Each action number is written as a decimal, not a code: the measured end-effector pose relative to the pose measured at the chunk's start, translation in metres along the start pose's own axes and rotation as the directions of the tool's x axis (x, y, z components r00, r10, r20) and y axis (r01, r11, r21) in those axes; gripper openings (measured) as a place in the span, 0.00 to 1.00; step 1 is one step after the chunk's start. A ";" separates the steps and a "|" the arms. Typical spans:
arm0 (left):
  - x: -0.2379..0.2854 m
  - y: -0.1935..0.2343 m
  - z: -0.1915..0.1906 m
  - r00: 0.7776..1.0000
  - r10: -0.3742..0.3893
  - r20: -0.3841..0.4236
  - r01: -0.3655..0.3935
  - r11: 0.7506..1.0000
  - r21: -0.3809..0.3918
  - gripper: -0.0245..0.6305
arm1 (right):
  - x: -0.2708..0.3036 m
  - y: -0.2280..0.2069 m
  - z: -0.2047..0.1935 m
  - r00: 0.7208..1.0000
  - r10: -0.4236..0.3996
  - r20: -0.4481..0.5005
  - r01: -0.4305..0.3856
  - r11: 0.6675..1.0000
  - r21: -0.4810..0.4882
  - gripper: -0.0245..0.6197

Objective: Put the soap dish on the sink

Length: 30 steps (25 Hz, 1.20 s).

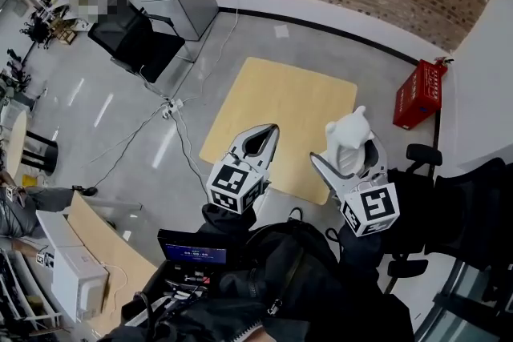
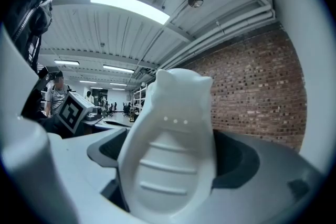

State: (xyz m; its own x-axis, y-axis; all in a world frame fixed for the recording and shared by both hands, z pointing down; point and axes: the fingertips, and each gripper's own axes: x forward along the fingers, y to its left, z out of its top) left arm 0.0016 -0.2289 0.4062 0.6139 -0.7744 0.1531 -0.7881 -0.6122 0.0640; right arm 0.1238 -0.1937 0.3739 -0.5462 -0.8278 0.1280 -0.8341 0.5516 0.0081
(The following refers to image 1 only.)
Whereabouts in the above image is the white power strip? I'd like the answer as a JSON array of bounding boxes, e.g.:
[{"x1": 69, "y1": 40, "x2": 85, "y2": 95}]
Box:
[{"x1": 161, "y1": 99, "x2": 185, "y2": 119}]

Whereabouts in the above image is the black monitor screen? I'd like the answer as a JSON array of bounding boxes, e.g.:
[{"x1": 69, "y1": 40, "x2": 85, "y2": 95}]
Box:
[{"x1": 157, "y1": 228, "x2": 238, "y2": 268}]

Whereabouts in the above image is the black mesh office chair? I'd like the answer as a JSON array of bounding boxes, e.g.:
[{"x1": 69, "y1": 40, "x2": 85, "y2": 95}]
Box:
[{"x1": 87, "y1": 6, "x2": 187, "y2": 85}]

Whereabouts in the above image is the wooden crate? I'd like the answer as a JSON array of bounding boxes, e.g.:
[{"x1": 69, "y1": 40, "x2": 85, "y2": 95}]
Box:
[{"x1": 49, "y1": 17, "x2": 78, "y2": 46}]

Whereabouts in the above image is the square wooden table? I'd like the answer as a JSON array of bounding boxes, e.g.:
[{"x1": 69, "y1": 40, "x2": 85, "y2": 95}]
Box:
[{"x1": 199, "y1": 56, "x2": 358, "y2": 207}]

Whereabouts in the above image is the black framed window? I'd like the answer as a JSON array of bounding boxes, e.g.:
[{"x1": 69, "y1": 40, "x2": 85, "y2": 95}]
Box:
[{"x1": 414, "y1": 260, "x2": 513, "y2": 342}]

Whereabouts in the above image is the person's left forearm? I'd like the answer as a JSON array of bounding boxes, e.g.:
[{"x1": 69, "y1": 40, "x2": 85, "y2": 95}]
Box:
[{"x1": 200, "y1": 203, "x2": 258, "y2": 238}]

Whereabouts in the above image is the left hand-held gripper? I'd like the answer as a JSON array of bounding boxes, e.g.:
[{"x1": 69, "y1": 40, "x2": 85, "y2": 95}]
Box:
[{"x1": 206, "y1": 123, "x2": 281, "y2": 215}]

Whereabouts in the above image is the black equipment case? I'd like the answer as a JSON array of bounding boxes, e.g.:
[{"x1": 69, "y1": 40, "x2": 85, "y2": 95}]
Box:
[{"x1": 119, "y1": 262, "x2": 225, "y2": 333}]

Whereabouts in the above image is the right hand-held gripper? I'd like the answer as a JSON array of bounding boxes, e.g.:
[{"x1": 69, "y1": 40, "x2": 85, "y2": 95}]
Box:
[{"x1": 309, "y1": 131, "x2": 402, "y2": 238}]

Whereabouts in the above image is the white plastic bear figure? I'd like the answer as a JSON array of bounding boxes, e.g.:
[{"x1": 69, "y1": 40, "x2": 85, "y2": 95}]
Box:
[{"x1": 325, "y1": 105, "x2": 376, "y2": 175}]

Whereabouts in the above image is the person's right forearm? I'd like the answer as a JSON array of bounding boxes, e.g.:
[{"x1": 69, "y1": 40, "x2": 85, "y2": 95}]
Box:
[{"x1": 337, "y1": 226, "x2": 386, "y2": 282}]

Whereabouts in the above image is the white microwave oven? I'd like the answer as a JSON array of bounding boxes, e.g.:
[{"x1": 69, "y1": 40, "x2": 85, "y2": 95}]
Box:
[{"x1": 50, "y1": 245, "x2": 111, "y2": 324}]

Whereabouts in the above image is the white wall cable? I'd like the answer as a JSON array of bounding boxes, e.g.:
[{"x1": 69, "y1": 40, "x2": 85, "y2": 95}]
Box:
[{"x1": 176, "y1": 0, "x2": 240, "y2": 103}]

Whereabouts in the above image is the black padded armchair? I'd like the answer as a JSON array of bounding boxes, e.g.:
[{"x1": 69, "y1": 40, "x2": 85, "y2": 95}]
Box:
[{"x1": 386, "y1": 143, "x2": 513, "y2": 290}]

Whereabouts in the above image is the white cardboard box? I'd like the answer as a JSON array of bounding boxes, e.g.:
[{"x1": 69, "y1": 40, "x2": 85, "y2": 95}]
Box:
[{"x1": 35, "y1": 210, "x2": 78, "y2": 254}]

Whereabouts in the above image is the black floor cable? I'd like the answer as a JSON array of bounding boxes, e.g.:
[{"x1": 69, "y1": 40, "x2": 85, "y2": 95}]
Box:
[{"x1": 86, "y1": 103, "x2": 169, "y2": 191}]

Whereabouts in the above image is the red metal box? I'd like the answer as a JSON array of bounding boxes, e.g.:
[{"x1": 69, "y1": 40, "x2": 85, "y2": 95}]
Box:
[{"x1": 392, "y1": 58, "x2": 448, "y2": 131}]

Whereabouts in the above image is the white microwave cable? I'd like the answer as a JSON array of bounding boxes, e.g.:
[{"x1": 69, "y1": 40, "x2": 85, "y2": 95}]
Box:
[{"x1": 99, "y1": 262, "x2": 128, "y2": 313}]

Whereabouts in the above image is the black swivel chair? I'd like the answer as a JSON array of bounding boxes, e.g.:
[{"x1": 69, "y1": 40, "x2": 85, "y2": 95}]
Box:
[{"x1": 18, "y1": 14, "x2": 54, "y2": 50}]

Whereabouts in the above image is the long wooden desk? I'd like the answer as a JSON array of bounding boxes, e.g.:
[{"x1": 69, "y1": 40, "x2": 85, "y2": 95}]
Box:
[{"x1": 65, "y1": 191, "x2": 162, "y2": 338}]

